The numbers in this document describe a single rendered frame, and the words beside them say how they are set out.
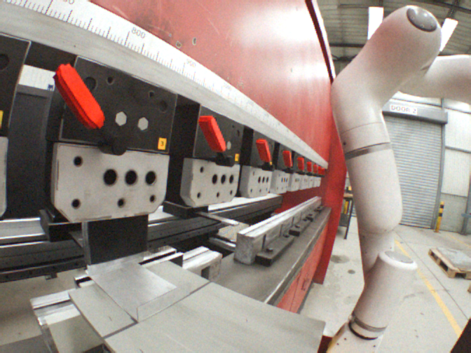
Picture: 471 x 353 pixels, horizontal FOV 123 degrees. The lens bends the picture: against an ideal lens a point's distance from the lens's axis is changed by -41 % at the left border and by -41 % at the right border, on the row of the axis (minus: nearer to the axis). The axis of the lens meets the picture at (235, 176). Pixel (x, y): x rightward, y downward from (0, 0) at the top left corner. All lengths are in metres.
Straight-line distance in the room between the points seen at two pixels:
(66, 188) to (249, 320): 0.24
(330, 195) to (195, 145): 2.06
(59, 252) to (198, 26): 0.53
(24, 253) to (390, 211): 0.68
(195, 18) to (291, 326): 0.44
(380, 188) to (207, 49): 0.35
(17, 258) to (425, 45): 0.81
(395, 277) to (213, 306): 0.29
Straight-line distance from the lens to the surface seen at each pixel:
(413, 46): 0.38
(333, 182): 2.31
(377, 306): 0.43
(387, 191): 0.37
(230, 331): 0.25
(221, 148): 0.33
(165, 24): 0.32
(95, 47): 0.25
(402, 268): 0.40
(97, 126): 0.20
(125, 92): 0.26
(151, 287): 0.31
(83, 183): 0.23
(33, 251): 0.54
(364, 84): 0.39
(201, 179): 0.35
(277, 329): 0.27
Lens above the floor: 1.17
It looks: 3 degrees down
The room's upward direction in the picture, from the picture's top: 8 degrees clockwise
